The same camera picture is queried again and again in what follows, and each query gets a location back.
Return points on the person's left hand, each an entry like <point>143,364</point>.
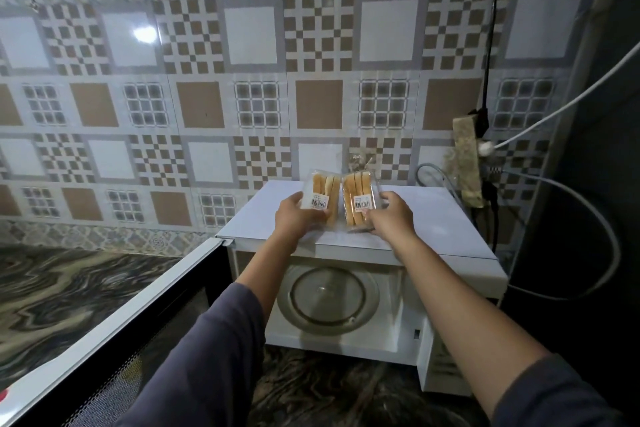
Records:
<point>295,221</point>

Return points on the crumpled clear plastic wrap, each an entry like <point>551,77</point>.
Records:
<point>362,164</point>

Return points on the beige power strip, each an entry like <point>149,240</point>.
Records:
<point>467,166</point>

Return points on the person's left forearm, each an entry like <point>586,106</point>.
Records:
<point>240,316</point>

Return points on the person's right forearm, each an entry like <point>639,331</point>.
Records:
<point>470,326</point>

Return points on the clear plastic container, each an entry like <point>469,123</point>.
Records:
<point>320,201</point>
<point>362,202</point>

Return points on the white microwave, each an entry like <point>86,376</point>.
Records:
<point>440,221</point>

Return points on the person's right hand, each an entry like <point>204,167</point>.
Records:
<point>397,226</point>

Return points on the silver refrigerator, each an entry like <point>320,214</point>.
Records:
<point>620,241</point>

